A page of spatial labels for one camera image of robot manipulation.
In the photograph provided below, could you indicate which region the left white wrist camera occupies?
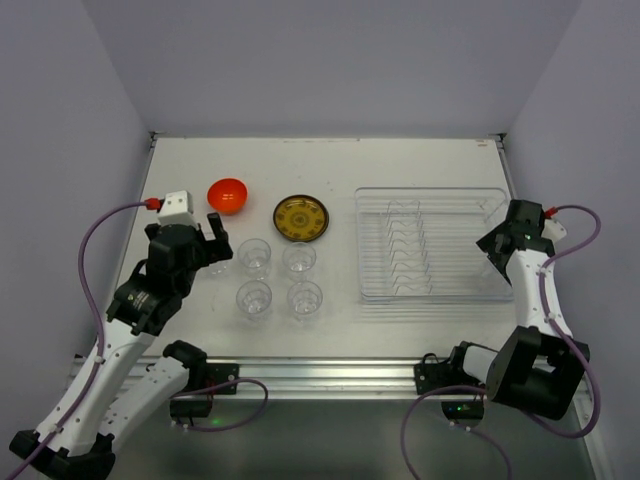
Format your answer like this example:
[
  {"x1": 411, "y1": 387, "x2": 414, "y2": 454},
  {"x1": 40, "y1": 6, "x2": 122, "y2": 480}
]
[{"x1": 157, "y1": 190, "x2": 198, "y2": 228}]

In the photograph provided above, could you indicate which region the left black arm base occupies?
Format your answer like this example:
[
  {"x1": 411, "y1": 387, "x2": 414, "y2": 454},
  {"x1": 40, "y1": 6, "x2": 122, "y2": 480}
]
[{"x1": 169, "y1": 363, "x2": 240, "y2": 425}]

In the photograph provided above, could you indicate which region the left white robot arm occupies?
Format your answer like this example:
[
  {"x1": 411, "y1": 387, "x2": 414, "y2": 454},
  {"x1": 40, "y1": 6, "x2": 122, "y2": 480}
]
[{"x1": 9, "y1": 213, "x2": 233, "y2": 479}]

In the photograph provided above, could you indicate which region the clear plastic dish rack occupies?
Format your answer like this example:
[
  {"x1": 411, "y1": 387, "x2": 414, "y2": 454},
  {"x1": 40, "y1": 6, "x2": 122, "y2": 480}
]
[{"x1": 355, "y1": 187, "x2": 513, "y2": 303}]

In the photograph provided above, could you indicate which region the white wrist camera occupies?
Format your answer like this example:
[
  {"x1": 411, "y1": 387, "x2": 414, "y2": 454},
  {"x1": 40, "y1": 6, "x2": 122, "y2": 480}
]
[
  {"x1": 542, "y1": 207, "x2": 567, "y2": 242},
  {"x1": 157, "y1": 190, "x2": 198, "y2": 228}
]

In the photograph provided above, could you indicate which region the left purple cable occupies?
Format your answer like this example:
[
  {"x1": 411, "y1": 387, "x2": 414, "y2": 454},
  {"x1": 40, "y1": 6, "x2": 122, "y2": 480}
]
[{"x1": 0, "y1": 198, "x2": 269, "y2": 480}]

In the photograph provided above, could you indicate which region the orange plastic bowl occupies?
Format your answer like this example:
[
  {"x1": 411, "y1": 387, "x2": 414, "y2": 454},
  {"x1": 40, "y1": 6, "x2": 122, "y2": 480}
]
[{"x1": 206, "y1": 178, "x2": 248, "y2": 215}]

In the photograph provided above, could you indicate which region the yellow patterned plate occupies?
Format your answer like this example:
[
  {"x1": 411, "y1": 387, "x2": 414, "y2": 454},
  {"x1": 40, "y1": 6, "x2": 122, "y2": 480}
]
[{"x1": 272, "y1": 194, "x2": 330, "y2": 243}]

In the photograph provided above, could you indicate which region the clear glass cup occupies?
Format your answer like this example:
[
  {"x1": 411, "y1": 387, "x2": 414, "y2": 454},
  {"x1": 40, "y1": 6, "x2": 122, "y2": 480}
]
[
  {"x1": 238, "y1": 238, "x2": 272, "y2": 280},
  {"x1": 206, "y1": 261, "x2": 229, "y2": 276},
  {"x1": 481, "y1": 197, "x2": 509, "y2": 233},
  {"x1": 282, "y1": 242, "x2": 317, "y2": 283},
  {"x1": 286, "y1": 280, "x2": 324, "y2": 328},
  {"x1": 236, "y1": 280, "x2": 273, "y2": 328}
]

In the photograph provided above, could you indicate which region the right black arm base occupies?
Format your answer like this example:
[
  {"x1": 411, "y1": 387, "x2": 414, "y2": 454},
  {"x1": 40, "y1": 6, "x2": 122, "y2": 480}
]
[{"x1": 413, "y1": 341, "x2": 498, "y2": 427}]

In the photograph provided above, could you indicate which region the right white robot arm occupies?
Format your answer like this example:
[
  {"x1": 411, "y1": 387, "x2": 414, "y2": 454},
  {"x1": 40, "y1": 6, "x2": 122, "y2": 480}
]
[{"x1": 450, "y1": 200, "x2": 590, "y2": 420}]

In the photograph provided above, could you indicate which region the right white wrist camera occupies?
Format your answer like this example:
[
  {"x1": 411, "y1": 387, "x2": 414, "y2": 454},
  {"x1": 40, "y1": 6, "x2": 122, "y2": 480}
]
[{"x1": 542, "y1": 207, "x2": 567, "y2": 242}]

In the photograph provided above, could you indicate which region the aluminium front rail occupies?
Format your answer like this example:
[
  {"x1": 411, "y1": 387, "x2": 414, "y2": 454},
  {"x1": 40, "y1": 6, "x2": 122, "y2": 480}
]
[{"x1": 62, "y1": 355, "x2": 594, "y2": 401}]

